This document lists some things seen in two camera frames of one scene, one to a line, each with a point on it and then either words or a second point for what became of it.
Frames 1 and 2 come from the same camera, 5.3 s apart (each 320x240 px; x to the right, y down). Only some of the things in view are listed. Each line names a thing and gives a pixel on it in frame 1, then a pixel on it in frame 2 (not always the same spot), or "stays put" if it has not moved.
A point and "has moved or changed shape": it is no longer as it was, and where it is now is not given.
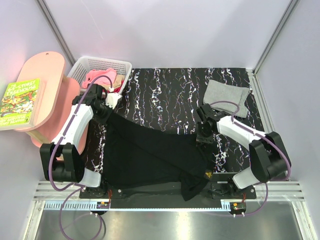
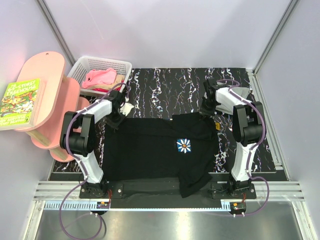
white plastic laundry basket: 84,65 stays put
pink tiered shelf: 58,93 stays put
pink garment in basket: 102,80 stays put
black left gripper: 104,120 -> 114,125
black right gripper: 200,138 -> 205,112
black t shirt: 133,157 has moved or changed shape
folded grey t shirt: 215,91 stays put
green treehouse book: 20,104 stays put
